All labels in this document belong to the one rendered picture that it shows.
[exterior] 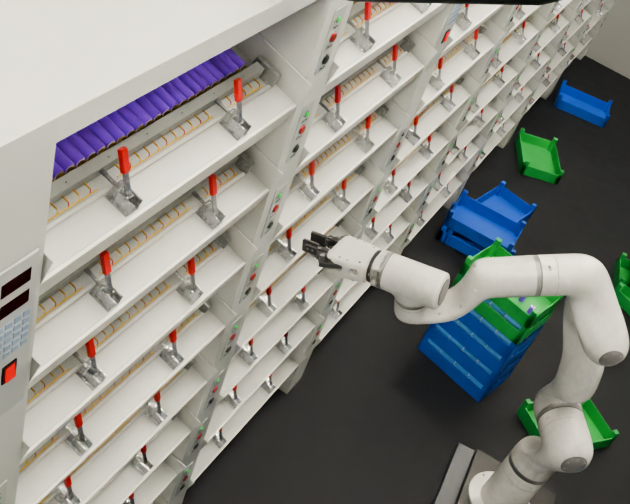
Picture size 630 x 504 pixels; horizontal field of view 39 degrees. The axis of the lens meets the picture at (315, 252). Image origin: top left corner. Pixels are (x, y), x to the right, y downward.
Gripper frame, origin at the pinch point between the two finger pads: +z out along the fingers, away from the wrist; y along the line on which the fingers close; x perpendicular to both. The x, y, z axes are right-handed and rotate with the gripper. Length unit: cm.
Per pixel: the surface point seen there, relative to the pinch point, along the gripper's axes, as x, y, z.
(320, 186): 11.4, 5.3, 2.4
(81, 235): 49, -78, -7
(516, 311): -67, 90, -30
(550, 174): -100, 246, 0
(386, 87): 29.7, 24.4, -2.4
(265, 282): -7.4, -10.3, 6.3
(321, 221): -6.7, 17.6, 7.7
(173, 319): 11, -49, 2
